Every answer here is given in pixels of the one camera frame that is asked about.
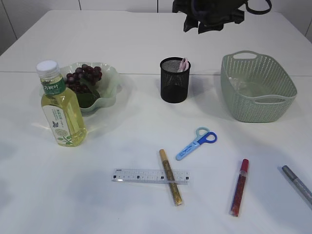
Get clear plastic ruler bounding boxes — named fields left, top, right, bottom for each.
left=111, top=169, right=191, bottom=185

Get purple grape bunch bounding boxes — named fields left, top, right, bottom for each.
left=63, top=64, right=102, bottom=108

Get pink purple scissors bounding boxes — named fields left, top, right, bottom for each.
left=178, top=58, right=189, bottom=73

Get green woven plastic basket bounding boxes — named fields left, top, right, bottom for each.
left=220, top=51, right=297, bottom=123

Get silver glitter glue pen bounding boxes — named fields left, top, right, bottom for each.
left=282, top=165, right=312, bottom=205

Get gold glitter glue pen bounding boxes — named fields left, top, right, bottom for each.
left=159, top=149, right=183, bottom=206

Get black mesh pen holder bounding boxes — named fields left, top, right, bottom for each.
left=160, top=57, right=191, bottom=103

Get blue scissors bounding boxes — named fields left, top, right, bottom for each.
left=175, top=127, right=217, bottom=161

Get clear plastic sheet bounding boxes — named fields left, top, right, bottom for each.
left=229, top=77, right=248, bottom=92

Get jasmine tea bottle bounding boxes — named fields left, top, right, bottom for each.
left=36, top=60, right=87, bottom=147

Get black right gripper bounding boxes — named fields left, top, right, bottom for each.
left=172, top=0, right=245, bottom=34

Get green wavy plate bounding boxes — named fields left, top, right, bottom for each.
left=60, top=62, right=120, bottom=113

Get red glitter glue pen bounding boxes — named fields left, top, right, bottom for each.
left=230, top=159, right=249, bottom=217

